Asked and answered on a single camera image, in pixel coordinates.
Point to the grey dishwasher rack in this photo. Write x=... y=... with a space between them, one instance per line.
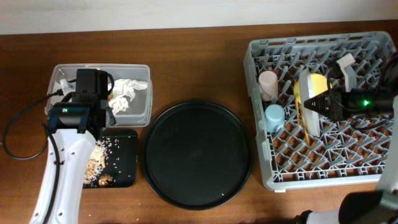
x=341 y=155

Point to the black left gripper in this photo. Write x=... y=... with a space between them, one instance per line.
x=113 y=121

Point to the yellow bowl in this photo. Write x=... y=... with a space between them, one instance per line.
x=319 y=82

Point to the pink plastic cup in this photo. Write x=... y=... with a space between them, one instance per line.
x=268 y=84

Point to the black rectangular tray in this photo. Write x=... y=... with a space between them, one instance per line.
x=122 y=165

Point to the clear plastic waste bin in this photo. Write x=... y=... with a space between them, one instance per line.
x=138 y=113

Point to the blue plastic cup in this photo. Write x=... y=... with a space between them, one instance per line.
x=275 y=118

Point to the grey round plate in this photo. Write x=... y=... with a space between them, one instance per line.
x=307 y=92

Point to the white tissue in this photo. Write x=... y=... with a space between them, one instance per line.
x=123 y=93

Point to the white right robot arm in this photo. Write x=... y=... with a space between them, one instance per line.
x=379 y=206

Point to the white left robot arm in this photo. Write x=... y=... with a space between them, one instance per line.
x=62 y=184

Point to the food scraps and rice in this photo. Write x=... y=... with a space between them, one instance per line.
x=97 y=163

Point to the round black serving tray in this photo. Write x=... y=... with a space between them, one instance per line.
x=197 y=155

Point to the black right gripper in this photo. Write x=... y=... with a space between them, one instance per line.
x=334 y=109

